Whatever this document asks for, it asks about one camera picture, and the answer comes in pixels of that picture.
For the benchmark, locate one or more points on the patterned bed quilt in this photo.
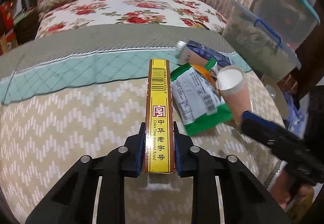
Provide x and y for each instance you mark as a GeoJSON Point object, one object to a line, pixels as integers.
{"type": "Point", "coordinates": [83, 92]}

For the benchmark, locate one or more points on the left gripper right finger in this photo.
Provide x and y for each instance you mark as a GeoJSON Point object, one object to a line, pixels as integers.
{"type": "Point", "coordinates": [224, 186]}

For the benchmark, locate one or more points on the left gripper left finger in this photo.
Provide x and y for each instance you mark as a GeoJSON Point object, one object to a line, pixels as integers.
{"type": "Point", "coordinates": [93, 189]}

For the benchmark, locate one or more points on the yellow brown medicine box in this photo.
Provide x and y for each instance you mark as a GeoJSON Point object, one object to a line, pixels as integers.
{"type": "Point", "coordinates": [159, 144]}

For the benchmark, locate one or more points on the person right hand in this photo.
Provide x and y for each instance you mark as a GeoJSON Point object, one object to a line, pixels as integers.
{"type": "Point", "coordinates": [280, 191]}

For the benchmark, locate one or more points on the clear storage box blue handle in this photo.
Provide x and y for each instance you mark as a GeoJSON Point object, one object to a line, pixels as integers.
{"type": "Point", "coordinates": [258, 44]}

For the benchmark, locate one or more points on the cluttered shelf unit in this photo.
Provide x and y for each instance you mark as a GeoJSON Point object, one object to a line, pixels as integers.
{"type": "Point", "coordinates": [8, 38]}

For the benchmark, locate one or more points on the pink white paper cup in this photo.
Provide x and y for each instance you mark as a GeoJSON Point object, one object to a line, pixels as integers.
{"type": "Point", "coordinates": [233, 87]}

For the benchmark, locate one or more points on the blue patterned cloth bag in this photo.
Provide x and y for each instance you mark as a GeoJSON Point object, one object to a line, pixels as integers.
{"type": "Point", "coordinates": [296, 120]}

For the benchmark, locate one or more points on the green white snack wrapper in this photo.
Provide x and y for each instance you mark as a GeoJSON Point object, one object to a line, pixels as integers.
{"type": "Point", "coordinates": [200, 105]}

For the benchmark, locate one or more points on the floral bed sheet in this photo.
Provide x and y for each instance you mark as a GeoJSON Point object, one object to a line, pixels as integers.
{"type": "Point", "coordinates": [83, 13]}

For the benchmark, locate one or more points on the blue white milk carton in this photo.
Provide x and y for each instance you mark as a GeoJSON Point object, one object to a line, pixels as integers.
{"type": "Point", "coordinates": [198, 54]}

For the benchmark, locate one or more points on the clear storage box teal lid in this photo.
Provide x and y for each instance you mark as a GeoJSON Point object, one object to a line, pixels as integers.
{"type": "Point", "coordinates": [293, 20]}

